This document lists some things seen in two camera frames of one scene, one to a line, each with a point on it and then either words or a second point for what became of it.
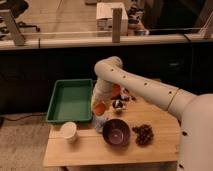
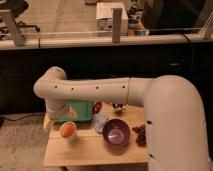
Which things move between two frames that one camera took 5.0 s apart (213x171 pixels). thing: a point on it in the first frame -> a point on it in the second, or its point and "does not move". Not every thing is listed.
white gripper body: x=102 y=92 -> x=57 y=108
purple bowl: x=116 y=132 does not move
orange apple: x=99 y=109 -> x=68 y=130
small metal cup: x=117 y=104 does not move
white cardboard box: x=104 y=18 does not move
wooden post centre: x=116 y=24 does not move
